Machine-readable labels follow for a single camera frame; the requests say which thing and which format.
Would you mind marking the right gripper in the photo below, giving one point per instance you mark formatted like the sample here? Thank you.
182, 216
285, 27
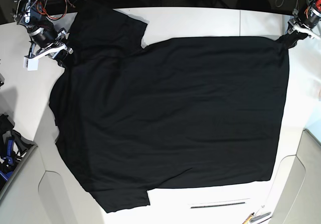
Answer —
49, 42

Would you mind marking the black T-shirt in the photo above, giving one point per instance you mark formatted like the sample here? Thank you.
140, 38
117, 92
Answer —
181, 113

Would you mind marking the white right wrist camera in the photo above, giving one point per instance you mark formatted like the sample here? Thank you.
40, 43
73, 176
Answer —
31, 64

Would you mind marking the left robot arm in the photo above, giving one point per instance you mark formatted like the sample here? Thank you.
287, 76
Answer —
306, 4

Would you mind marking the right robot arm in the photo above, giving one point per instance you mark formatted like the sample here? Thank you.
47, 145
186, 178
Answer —
33, 13

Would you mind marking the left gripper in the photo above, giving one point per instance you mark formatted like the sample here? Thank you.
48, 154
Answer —
301, 26

